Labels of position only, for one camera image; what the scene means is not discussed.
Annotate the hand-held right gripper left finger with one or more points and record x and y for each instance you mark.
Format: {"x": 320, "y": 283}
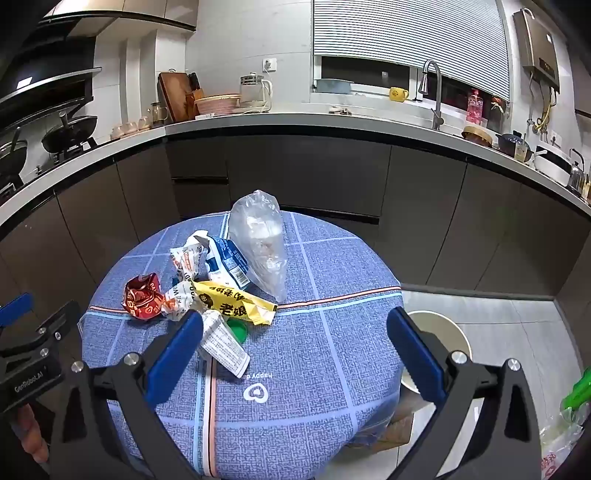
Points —
{"x": 178, "y": 350}

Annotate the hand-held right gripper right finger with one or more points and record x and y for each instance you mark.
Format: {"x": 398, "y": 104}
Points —
{"x": 415, "y": 355}

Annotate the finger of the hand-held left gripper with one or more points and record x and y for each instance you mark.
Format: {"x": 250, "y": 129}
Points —
{"x": 16, "y": 307}
{"x": 51, "y": 327}

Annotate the white round trash bin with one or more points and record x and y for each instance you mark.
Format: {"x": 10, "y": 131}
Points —
{"x": 443, "y": 332}

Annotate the white printed paper packet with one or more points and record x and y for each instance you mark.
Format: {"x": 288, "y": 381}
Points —
{"x": 226, "y": 350}

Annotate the red wrapper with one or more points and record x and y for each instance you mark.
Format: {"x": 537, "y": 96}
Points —
{"x": 143, "y": 300}

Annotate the green bottle cap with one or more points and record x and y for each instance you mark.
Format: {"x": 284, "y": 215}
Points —
{"x": 238, "y": 333}

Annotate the yellow snack wrapper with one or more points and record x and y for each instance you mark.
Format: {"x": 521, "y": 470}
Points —
{"x": 231, "y": 300}

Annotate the white wrapper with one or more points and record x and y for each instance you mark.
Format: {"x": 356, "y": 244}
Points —
{"x": 184, "y": 258}

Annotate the blue milk carton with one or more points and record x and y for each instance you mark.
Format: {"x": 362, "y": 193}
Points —
{"x": 228, "y": 263}

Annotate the clear plastic bag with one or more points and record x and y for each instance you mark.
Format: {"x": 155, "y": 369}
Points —
{"x": 258, "y": 240}

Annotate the person's left hand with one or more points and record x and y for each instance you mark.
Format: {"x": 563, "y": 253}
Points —
{"x": 30, "y": 431}

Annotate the cardboard box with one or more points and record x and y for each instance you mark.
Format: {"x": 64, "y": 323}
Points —
{"x": 397, "y": 434}

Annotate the blue checked tablecloth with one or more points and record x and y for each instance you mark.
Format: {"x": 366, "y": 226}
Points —
{"x": 300, "y": 369}

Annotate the black frying pan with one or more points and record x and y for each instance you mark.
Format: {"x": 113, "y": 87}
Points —
{"x": 11, "y": 157}

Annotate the gas stove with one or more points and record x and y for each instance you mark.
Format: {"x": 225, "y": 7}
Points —
{"x": 60, "y": 156}

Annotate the white plastic bag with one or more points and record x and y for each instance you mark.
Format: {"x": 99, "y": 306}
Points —
{"x": 558, "y": 443}

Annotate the green plastic bag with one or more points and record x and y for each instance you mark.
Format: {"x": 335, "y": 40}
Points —
{"x": 579, "y": 392}

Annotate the black wok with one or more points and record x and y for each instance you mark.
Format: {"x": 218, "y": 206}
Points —
{"x": 69, "y": 131}

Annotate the small pink cup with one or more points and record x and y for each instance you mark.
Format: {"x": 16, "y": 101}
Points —
{"x": 117, "y": 133}
{"x": 144, "y": 123}
{"x": 130, "y": 128}

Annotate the kitchen counter with dark cabinets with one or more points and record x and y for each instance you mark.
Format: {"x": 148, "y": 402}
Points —
{"x": 300, "y": 170}

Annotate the black range hood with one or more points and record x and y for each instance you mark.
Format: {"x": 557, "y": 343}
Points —
{"x": 46, "y": 87}

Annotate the wooden bowl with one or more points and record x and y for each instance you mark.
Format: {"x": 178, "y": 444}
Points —
{"x": 476, "y": 137}

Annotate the small glass cup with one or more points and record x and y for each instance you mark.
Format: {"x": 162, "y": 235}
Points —
{"x": 524, "y": 152}

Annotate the dark blue pot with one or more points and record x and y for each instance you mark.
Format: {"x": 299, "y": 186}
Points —
{"x": 508, "y": 144}

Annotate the white rice cooker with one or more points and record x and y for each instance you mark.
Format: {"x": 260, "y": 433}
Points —
{"x": 554, "y": 167}

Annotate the steel kettle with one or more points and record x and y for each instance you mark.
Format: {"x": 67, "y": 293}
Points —
{"x": 577, "y": 175}

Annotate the steel kitchen faucet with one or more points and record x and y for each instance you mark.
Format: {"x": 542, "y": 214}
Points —
{"x": 437, "y": 108}

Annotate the pink woven basket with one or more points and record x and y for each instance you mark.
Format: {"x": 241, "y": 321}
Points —
{"x": 217, "y": 105}

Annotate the knife block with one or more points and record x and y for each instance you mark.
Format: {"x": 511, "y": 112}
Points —
{"x": 195, "y": 99}

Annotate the dark jar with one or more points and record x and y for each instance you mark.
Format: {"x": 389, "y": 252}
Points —
{"x": 497, "y": 115}

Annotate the pink bottle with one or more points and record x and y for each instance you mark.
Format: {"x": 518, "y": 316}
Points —
{"x": 474, "y": 108}

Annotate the wooden cutting board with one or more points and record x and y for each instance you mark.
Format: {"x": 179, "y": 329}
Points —
{"x": 173, "y": 94}

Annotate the yellow mug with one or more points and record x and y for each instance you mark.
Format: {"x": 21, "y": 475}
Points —
{"x": 397, "y": 94}

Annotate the glass electric kettle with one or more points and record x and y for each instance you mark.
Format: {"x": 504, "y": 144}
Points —
{"x": 253, "y": 94}

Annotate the striped window blind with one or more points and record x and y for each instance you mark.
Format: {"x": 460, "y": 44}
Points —
{"x": 406, "y": 32}

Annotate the steel water heater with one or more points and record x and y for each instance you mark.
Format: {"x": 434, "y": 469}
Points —
{"x": 538, "y": 50}

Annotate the white wall socket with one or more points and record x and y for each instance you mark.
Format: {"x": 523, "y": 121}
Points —
{"x": 269, "y": 64}

